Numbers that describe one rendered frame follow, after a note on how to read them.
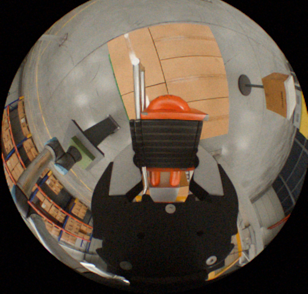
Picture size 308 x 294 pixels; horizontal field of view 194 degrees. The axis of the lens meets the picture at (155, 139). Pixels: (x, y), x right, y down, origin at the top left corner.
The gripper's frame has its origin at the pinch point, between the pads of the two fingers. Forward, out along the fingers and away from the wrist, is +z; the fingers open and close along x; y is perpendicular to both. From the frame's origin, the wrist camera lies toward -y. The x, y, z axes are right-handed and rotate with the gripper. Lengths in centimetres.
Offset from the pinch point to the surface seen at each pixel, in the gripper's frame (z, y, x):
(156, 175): -0.6, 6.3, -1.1
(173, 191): -1.3, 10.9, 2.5
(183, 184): 29, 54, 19
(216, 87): 68, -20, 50
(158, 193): -1.3, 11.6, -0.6
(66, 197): 77, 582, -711
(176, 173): -0.7, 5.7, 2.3
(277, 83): 36, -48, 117
